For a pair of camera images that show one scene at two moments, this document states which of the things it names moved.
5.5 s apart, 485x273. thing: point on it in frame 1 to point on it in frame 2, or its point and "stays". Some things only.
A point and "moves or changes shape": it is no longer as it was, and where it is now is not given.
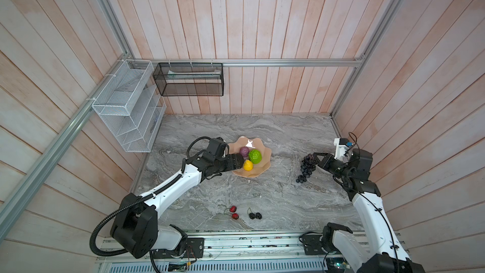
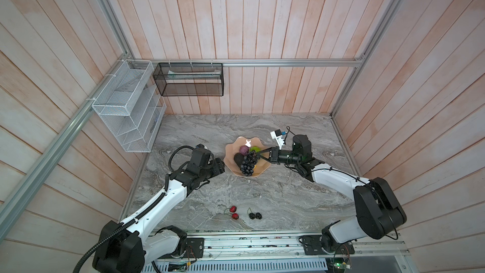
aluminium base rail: [259, 245] stays
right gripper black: [327, 159] to [274, 154]
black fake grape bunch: [308, 165] moves or changes shape
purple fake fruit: [244, 151] stays
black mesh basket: [190, 79] stays
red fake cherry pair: [233, 208] stays
